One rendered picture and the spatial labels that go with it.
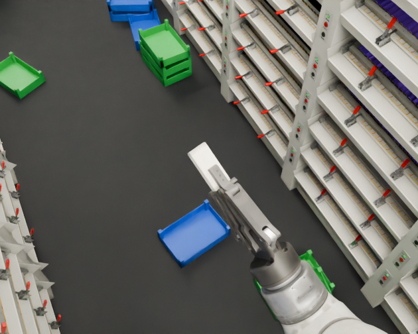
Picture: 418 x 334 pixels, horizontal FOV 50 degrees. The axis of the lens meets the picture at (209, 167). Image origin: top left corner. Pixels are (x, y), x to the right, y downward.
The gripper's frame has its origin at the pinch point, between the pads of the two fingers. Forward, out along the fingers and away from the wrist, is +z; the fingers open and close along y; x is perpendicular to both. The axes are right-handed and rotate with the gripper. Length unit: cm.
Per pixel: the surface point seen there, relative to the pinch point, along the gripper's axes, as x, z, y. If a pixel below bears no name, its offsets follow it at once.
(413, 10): -82, -1, -29
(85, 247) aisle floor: 21, -14, -169
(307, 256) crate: -58, -76, -128
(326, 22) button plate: -87, 10, -66
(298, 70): -88, 0, -98
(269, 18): -99, 26, -111
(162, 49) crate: -84, 55, -201
